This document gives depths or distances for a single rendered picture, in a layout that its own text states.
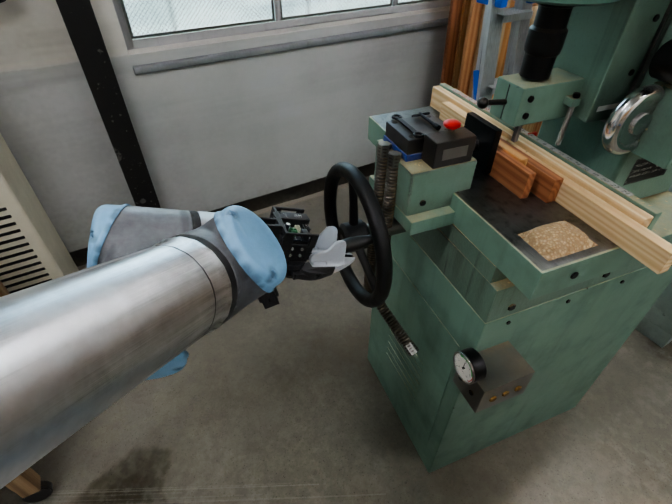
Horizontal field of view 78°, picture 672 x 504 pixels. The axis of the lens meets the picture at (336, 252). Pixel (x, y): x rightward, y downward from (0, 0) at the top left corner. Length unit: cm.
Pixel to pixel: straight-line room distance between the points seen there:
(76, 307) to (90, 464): 136
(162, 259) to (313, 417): 121
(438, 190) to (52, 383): 66
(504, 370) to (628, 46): 60
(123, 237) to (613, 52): 79
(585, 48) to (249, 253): 72
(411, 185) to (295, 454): 97
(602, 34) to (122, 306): 82
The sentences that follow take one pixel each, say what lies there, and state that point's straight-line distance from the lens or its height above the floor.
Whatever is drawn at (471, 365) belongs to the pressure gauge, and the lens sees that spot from 80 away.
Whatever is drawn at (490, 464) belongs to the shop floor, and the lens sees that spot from 150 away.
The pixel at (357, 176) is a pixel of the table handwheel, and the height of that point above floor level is 95.
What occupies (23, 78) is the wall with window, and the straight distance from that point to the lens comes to 187.
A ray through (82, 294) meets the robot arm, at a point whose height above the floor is 115.
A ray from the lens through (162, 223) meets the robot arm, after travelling 55.
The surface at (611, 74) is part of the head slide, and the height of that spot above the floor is 109.
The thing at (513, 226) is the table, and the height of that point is 90.
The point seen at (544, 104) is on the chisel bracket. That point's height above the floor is 103.
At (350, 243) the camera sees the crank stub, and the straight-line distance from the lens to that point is 68.
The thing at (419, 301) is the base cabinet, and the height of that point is 57.
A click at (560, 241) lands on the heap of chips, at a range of 72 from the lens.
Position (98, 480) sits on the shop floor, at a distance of 157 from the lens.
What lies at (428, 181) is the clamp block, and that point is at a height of 94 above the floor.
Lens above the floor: 132
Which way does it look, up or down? 41 degrees down
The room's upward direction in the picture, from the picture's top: straight up
